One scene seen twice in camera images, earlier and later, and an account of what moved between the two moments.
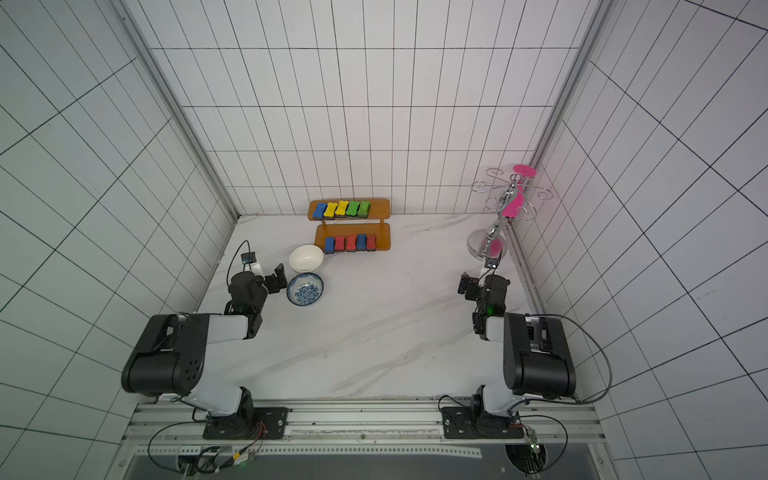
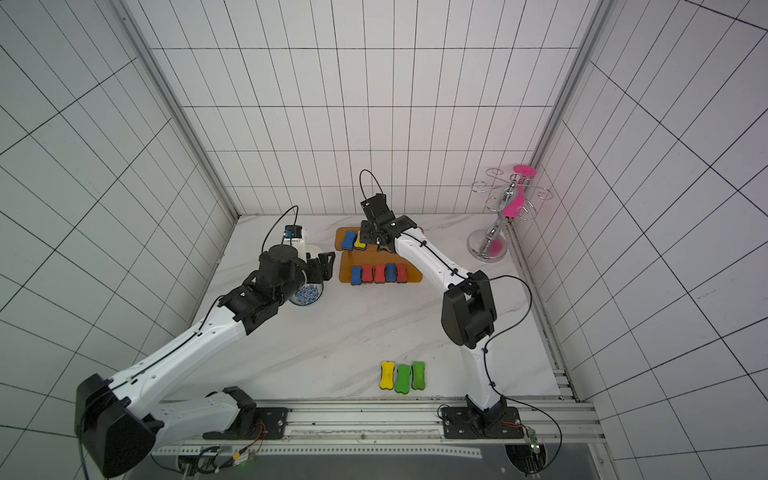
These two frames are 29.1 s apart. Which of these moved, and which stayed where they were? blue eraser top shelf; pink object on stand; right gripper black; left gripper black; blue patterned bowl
Moved: blue eraser top shelf; left gripper black; right gripper black
Stayed: pink object on stand; blue patterned bowl
